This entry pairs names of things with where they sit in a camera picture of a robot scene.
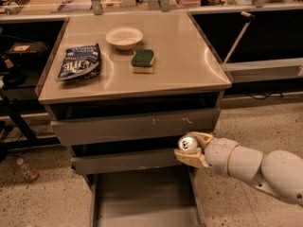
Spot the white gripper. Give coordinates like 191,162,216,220
174,131,239,178

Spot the green soda can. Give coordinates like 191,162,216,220
178,135,199,153

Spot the middle grey drawer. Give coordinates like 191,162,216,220
70,145,208,176

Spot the grey drawer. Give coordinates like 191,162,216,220
51,108,220,146
70,145,208,176
89,166,206,227

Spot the bottom grey drawer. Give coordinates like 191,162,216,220
89,166,206,227

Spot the grey drawer cabinet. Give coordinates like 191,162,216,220
35,10,234,227

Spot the top grey drawer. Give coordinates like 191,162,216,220
51,108,220,146

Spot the green yellow sponge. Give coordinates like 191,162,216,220
131,49,154,74

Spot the white bowl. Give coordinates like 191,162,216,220
105,27,143,50

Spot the blue chip bag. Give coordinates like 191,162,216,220
56,44,101,81

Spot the plastic bottle on floor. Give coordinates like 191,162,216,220
16,158,39,182

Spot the black equipment stand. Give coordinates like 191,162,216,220
0,26,59,160

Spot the black floor cable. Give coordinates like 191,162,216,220
246,91,284,100

